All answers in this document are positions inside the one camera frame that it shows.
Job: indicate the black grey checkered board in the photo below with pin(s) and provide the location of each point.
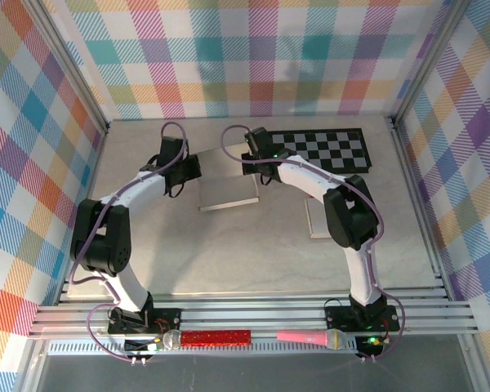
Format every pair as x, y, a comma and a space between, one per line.
335, 151

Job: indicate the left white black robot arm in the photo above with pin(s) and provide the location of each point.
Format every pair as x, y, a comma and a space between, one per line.
139, 190

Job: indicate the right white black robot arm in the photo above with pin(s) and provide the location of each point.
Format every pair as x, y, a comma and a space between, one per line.
306, 175

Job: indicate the red glitter toy microphone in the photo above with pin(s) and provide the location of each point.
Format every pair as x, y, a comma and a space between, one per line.
216, 339

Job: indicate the pink toy microphone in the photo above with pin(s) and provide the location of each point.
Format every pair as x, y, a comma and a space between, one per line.
306, 338

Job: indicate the small electronics board green light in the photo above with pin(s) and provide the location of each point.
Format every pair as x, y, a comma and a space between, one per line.
371, 345

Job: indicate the aluminium side rail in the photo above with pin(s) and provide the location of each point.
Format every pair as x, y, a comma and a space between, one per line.
93, 179
421, 204

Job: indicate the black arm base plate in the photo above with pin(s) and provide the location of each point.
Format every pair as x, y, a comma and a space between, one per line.
167, 318
339, 318

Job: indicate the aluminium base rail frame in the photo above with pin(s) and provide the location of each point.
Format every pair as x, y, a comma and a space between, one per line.
249, 316

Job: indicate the aluminium corner post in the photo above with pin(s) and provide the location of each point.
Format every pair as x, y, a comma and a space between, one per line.
65, 65
428, 61

